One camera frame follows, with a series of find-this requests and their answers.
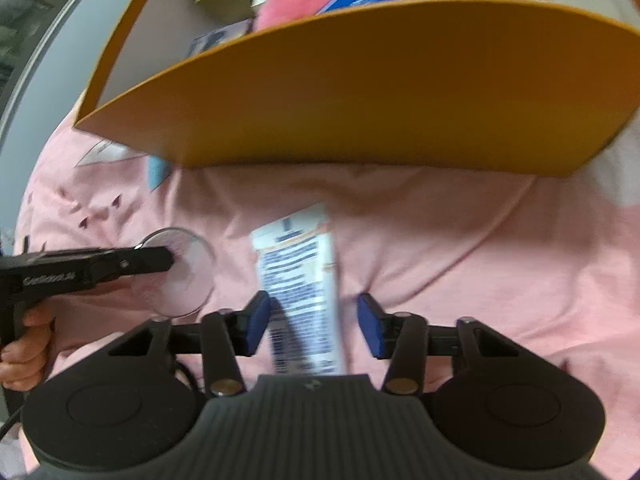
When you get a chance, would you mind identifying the person's left hand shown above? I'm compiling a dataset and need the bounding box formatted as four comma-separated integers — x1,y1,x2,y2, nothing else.
0,305,57,392

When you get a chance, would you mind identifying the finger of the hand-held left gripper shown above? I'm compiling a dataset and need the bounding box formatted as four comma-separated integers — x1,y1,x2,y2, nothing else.
87,245,175,283

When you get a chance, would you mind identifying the pink and green plush ball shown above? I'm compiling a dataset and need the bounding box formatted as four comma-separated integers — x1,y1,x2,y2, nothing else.
255,0,347,32

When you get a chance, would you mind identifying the orange cardboard box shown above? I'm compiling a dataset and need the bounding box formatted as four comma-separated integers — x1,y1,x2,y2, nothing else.
72,0,640,179

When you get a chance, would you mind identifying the round clear lid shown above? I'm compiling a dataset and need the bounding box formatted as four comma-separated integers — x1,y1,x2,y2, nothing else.
136,227,217,319

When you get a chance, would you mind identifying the blue and white packet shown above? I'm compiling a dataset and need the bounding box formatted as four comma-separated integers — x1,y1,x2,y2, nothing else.
187,17,256,59

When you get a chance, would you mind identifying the black cable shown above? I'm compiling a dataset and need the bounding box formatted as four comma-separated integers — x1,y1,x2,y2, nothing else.
0,387,31,441

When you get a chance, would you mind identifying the white lotion tube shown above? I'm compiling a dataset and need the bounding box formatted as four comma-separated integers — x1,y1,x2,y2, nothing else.
250,203,347,377

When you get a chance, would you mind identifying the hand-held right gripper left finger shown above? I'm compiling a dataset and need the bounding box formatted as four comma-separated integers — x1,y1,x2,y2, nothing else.
107,290,273,396

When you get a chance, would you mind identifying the pink printed blanket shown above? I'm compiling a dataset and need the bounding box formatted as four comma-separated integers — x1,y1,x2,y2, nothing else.
12,105,640,480

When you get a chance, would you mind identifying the window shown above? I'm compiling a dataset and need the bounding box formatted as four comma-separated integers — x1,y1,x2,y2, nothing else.
0,0,101,126

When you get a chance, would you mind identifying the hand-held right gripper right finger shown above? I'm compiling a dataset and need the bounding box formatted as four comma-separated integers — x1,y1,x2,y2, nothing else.
356,292,526,395

